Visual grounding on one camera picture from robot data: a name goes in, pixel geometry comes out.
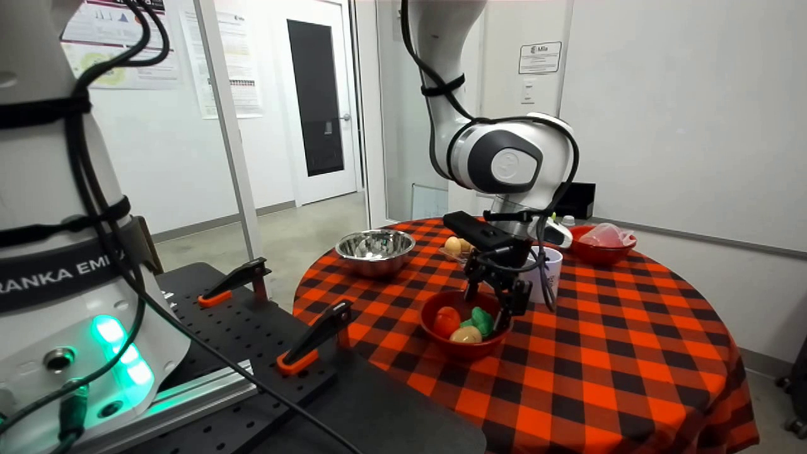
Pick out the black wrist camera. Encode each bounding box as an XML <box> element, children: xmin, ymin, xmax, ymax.
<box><xmin>441</xmin><ymin>210</ymin><xmax>516</xmax><ymax>253</ymax></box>

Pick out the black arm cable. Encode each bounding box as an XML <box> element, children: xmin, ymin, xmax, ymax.
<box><xmin>399</xmin><ymin>0</ymin><xmax>583</xmax><ymax>223</ymax></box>

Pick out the red bowl with toy food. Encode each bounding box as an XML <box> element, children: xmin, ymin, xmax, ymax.
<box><xmin>417</xmin><ymin>289</ymin><xmax>514</xmax><ymax>367</ymax></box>

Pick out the beige plastic egg toy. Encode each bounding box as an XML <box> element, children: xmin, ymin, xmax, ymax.
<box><xmin>450</xmin><ymin>324</ymin><xmax>485</xmax><ymax>349</ymax></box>

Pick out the red plastic tomato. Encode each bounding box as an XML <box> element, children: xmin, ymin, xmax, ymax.
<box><xmin>431</xmin><ymin>304</ymin><xmax>463</xmax><ymax>342</ymax></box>

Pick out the black perforated robot cart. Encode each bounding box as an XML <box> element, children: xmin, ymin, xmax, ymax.
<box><xmin>73</xmin><ymin>260</ymin><xmax>489</xmax><ymax>454</ymax></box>

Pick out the green plastic broccoli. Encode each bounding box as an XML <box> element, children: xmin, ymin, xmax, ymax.
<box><xmin>458</xmin><ymin>306</ymin><xmax>500</xmax><ymax>342</ymax></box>

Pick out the metal frame pole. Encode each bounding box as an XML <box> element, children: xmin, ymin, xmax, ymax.
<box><xmin>194</xmin><ymin>0</ymin><xmax>262</xmax><ymax>263</ymax></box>

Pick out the pink clear plastic item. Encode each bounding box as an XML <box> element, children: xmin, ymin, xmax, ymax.
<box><xmin>578</xmin><ymin>220</ymin><xmax>627</xmax><ymax>251</ymax></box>

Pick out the colourful wall poster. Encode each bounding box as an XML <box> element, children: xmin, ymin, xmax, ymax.
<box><xmin>59</xmin><ymin>0</ymin><xmax>185</xmax><ymax>94</ymax></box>

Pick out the black base cable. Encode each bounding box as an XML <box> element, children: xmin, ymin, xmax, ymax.
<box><xmin>0</xmin><ymin>0</ymin><xmax>364</xmax><ymax>454</ymax></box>

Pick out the red bowl with pink plastic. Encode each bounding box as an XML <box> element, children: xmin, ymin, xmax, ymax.
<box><xmin>563</xmin><ymin>223</ymin><xmax>640</xmax><ymax>270</ymax></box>

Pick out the white mug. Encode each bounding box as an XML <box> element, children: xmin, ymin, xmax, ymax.
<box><xmin>520</xmin><ymin>243</ymin><xmax>564</xmax><ymax>307</ymax></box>

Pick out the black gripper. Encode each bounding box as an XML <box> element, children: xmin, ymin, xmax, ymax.
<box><xmin>463</xmin><ymin>241</ymin><xmax>538</xmax><ymax>324</ymax></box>

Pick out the white door dark window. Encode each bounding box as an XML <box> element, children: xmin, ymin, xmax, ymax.
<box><xmin>276</xmin><ymin>0</ymin><xmax>364</xmax><ymax>210</ymax></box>

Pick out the white paper wall poster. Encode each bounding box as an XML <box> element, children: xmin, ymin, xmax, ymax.
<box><xmin>178</xmin><ymin>0</ymin><xmax>264</xmax><ymax>121</ymax></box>

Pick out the red black checkered tablecloth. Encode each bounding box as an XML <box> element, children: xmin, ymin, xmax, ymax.
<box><xmin>291</xmin><ymin>214</ymin><xmax>762</xmax><ymax>454</ymax></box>

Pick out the large wall whiteboard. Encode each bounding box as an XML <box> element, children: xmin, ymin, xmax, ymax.
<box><xmin>559</xmin><ymin>0</ymin><xmax>807</xmax><ymax>256</ymax></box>

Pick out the black clamp orange handle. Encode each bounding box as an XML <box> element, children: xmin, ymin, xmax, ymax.
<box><xmin>276</xmin><ymin>297</ymin><xmax>359</xmax><ymax>378</ymax></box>
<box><xmin>194</xmin><ymin>256</ymin><xmax>273</xmax><ymax>314</ymax></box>

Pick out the shiny steel bowl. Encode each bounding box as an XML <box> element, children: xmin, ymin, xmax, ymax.
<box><xmin>332</xmin><ymin>227</ymin><xmax>419</xmax><ymax>280</ymax></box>

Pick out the white wall sign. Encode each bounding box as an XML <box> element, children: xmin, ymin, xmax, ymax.
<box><xmin>514</xmin><ymin>39</ymin><xmax>564</xmax><ymax>78</ymax></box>

